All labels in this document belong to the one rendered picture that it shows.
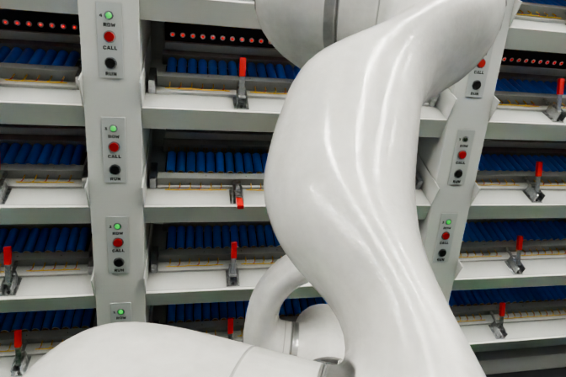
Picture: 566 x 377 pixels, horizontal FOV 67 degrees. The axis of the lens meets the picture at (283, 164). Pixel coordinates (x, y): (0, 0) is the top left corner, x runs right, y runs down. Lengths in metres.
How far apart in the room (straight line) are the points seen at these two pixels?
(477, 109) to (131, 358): 0.87
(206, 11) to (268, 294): 0.49
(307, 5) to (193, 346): 0.30
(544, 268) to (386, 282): 1.11
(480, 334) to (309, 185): 1.10
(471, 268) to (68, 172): 0.93
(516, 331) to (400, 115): 1.13
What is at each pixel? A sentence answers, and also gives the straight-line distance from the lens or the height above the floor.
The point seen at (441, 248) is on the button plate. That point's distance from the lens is 1.06.
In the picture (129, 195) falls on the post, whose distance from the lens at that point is 0.86.
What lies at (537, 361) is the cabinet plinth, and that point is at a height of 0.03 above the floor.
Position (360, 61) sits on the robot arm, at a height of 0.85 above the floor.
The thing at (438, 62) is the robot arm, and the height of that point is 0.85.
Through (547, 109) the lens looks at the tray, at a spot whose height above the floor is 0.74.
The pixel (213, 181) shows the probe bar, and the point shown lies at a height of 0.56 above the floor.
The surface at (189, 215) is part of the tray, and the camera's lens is 0.88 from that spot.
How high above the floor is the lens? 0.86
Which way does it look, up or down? 17 degrees down
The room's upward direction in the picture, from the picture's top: 4 degrees clockwise
